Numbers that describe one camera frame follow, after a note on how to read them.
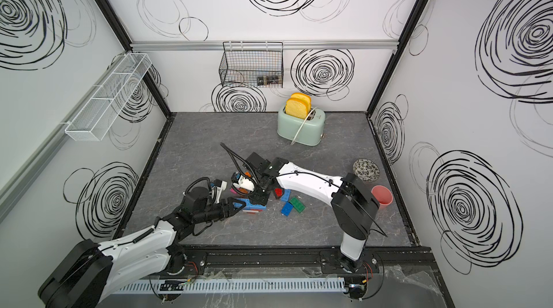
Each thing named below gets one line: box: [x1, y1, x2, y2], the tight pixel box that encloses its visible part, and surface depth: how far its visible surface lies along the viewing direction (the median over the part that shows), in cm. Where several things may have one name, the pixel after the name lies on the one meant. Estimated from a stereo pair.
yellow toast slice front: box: [285, 97, 309, 120], surface depth 98 cm
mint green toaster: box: [277, 105, 327, 147], surface depth 100 cm
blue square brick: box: [280, 201, 294, 217], surface depth 86 cm
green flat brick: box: [289, 196, 307, 214], surface depth 88 cm
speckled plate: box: [352, 158, 381, 183], surface depth 98 cm
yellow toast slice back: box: [290, 92, 312, 112], surface depth 98 cm
